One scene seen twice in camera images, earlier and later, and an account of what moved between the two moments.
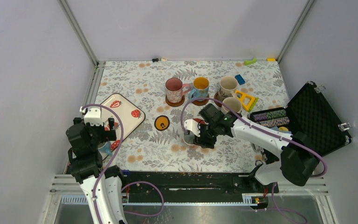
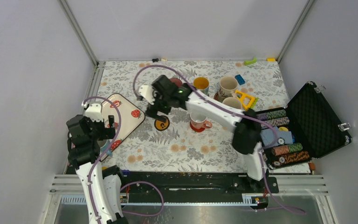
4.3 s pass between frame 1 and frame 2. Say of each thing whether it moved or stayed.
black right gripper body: moved
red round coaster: moved
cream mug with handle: stayed
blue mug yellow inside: stayed
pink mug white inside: moved
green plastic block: stayed
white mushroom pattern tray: stayed
